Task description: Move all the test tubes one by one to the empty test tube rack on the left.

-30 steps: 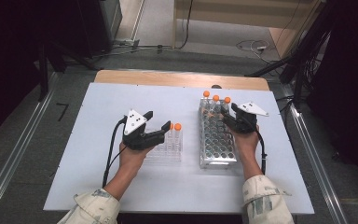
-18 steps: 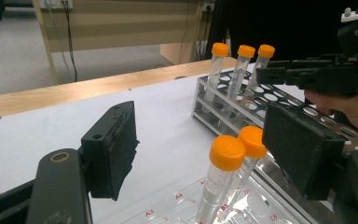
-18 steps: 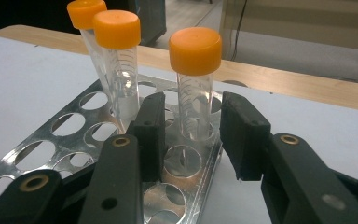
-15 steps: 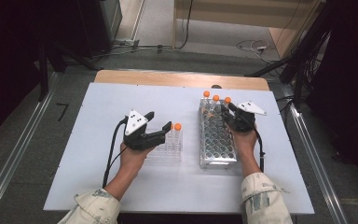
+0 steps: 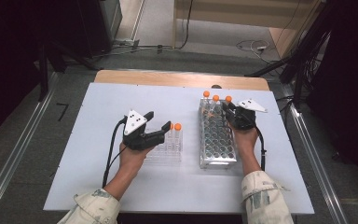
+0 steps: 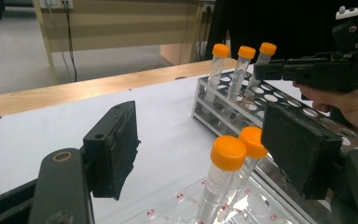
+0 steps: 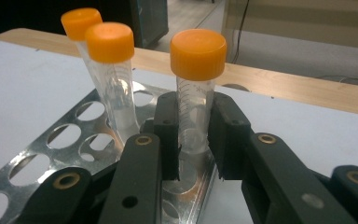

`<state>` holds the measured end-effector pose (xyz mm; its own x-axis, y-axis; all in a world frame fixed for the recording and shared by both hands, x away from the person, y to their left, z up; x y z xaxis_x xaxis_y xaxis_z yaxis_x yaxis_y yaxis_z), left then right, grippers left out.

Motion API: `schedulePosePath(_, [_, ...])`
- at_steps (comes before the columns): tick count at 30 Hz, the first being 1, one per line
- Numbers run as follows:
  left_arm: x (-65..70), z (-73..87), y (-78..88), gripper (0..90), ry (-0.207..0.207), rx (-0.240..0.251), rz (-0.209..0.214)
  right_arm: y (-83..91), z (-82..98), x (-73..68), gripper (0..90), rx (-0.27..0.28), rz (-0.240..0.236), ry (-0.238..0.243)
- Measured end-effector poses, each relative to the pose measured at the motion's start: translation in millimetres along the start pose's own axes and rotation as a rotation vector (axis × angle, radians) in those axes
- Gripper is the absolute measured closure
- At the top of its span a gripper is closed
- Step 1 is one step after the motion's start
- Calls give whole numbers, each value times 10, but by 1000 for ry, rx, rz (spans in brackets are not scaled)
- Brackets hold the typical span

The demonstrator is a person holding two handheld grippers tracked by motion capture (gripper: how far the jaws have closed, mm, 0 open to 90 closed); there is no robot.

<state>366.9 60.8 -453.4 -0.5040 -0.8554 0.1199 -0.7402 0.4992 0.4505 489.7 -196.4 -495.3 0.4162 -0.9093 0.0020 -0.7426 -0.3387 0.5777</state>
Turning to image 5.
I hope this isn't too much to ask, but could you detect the metal test tube rack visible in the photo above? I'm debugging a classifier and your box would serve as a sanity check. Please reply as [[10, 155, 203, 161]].
[[198, 97, 239, 170]]

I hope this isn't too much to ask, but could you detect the black hanging cable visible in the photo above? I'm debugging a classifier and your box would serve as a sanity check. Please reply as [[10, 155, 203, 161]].
[[173, 0, 195, 50]]

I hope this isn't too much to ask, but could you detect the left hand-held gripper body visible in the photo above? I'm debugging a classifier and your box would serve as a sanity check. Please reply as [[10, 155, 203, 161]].
[[122, 109, 166, 152]]

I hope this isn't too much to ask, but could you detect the white board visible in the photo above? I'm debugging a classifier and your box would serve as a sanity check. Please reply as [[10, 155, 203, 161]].
[[42, 82, 315, 216]]

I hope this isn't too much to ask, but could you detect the black cables and equipment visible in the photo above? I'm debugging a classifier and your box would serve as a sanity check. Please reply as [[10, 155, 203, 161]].
[[245, 0, 334, 108]]

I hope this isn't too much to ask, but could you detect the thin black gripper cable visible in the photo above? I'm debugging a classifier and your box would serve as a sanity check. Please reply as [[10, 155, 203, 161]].
[[103, 146, 127, 185]]

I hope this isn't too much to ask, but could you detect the light wooden shelf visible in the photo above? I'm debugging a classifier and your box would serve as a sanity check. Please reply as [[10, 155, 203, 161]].
[[172, 0, 324, 59]]

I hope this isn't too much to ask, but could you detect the thick black gripper cable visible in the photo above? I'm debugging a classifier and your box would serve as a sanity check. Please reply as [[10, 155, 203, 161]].
[[102, 116, 129, 189]]

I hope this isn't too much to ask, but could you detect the metal floor rail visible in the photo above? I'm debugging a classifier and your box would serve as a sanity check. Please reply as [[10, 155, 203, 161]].
[[0, 71, 60, 223], [281, 85, 351, 224]]

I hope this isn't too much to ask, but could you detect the person's right hand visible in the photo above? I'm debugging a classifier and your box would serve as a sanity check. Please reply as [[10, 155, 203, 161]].
[[228, 121, 260, 157]]

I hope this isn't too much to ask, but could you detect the black cabinet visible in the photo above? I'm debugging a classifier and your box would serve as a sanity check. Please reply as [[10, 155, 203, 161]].
[[48, 0, 124, 59]]

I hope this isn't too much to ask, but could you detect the grey floor cable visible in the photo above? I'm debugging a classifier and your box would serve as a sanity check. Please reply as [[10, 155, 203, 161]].
[[96, 38, 175, 59]]

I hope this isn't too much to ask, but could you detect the white floor cable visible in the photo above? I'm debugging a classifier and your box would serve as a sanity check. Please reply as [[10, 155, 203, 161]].
[[236, 38, 271, 63]]

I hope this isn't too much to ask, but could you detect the dark curtain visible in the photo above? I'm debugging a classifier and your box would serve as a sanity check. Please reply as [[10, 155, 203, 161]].
[[307, 0, 358, 188], [0, 0, 49, 146]]

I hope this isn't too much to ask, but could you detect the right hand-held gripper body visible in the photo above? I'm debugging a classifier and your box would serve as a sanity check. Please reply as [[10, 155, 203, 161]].
[[227, 98, 269, 131]]

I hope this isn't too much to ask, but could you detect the black metal stand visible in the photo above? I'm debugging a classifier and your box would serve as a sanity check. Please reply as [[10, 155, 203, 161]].
[[36, 41, 102, 102]]

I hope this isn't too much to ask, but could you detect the clear acrylic test tube rack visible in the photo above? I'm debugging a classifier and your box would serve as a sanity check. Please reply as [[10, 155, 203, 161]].
[[144, 127, 185, 163]]

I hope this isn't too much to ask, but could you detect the wooden table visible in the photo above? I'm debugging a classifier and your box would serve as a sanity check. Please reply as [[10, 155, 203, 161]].
[[93, 69, 270, 91]]

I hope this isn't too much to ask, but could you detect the person's left hand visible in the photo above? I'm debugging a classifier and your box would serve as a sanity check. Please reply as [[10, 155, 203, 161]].
[[118, 141, 154, 179]]

